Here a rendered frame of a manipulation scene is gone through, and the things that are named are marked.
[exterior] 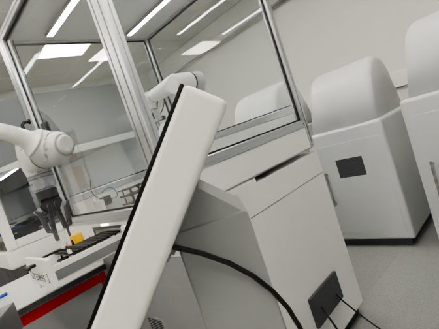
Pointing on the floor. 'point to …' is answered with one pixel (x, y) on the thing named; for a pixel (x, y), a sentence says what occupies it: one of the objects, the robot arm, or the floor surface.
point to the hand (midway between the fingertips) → (63, 238)
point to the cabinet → (279, 266)
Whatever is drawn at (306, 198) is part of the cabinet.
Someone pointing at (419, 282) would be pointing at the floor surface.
